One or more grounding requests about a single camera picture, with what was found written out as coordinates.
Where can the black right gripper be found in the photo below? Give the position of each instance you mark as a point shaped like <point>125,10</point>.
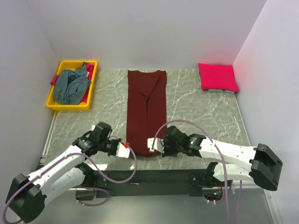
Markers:
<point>166,153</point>

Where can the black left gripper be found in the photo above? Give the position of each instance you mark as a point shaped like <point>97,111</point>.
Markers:
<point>117,141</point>

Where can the dark red t-shirt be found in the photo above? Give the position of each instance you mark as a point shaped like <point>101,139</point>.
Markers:
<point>146,111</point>

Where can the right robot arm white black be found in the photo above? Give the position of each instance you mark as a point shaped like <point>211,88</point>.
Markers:
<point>255,164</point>

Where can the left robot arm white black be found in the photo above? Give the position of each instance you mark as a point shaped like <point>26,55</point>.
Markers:
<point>29,194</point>

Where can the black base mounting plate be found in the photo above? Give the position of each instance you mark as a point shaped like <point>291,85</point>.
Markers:
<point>159,183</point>

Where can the folded pink t-shirt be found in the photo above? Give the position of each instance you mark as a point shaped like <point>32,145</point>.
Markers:
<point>217,77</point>

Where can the pink cloth in bin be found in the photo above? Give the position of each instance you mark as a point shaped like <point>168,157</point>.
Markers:
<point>87,67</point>

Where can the yellow plastic bin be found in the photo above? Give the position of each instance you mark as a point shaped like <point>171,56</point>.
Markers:
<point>72,65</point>

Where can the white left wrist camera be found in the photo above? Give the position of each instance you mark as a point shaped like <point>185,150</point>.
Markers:
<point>123,150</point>

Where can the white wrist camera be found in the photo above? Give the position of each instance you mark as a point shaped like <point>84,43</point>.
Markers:
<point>123,150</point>
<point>155,145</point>

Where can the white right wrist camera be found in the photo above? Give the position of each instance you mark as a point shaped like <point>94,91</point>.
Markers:
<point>155,145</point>

